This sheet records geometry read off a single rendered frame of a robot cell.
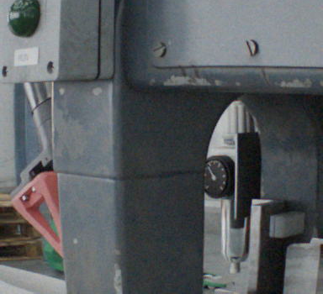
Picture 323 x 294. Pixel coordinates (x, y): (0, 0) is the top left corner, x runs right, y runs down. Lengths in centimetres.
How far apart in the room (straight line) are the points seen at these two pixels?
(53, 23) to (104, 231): 14
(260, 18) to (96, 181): 17
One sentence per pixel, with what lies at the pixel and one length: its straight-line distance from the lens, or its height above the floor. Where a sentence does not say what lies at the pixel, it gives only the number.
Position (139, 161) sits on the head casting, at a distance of 64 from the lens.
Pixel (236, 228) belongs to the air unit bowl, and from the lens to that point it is 85.
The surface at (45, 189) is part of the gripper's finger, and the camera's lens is 87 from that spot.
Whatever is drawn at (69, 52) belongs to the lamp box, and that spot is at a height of 126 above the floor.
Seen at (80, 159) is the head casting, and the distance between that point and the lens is 65.
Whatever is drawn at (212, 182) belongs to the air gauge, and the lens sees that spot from 85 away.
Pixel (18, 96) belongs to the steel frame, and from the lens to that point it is 953.
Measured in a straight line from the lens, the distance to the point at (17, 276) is 112.
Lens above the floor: 124
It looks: 3 degrees down
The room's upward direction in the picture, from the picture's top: 1 degrees counter-clockwise
